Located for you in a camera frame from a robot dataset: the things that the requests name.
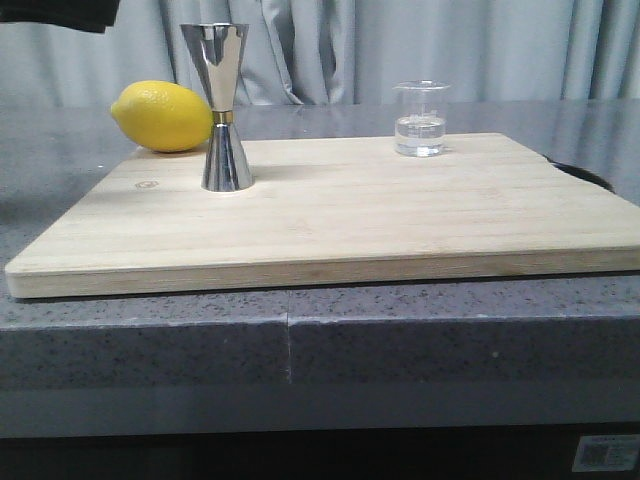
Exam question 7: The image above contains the wooden cutting board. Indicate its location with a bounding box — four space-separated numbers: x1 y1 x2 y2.
5 133 639 298

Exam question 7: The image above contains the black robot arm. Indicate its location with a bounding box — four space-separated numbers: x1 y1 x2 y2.
1 0 120 34

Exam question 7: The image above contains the grey curtain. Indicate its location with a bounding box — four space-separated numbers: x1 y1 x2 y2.
1 1 639 107

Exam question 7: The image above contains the black cutting board handle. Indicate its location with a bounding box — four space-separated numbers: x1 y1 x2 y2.
545 156 615 193

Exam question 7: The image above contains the glass measuring beaker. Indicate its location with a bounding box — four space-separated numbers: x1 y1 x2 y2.
393 80 451 157

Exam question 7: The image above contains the yellow lemon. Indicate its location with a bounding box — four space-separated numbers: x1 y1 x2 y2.
110 80 212 153

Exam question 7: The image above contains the white QR code label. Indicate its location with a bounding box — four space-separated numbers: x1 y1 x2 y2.
572 434 639 473

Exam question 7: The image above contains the steel double jigger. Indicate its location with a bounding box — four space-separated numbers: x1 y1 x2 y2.
180 23 254 192

